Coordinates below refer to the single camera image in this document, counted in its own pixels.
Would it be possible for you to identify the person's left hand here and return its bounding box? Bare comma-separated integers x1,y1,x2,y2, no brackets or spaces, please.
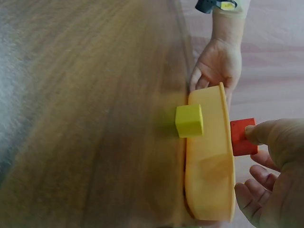
190,38,242,112

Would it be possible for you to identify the person's right hand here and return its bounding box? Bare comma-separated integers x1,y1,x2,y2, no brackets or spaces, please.
234,118,304,228

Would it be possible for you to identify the red block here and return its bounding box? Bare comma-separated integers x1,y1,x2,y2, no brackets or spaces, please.
230,117,259,157

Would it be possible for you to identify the orange plastic container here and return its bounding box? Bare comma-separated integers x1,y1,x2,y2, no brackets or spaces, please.
184,82,236,223

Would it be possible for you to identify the person's left forearm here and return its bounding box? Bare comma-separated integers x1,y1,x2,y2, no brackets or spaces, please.
211,0,251,46

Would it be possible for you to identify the yellow block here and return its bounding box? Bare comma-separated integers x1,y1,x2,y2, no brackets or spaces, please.
175,104,204,139

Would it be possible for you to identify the black wrist band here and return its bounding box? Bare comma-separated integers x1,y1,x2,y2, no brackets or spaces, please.
195,0,238,14

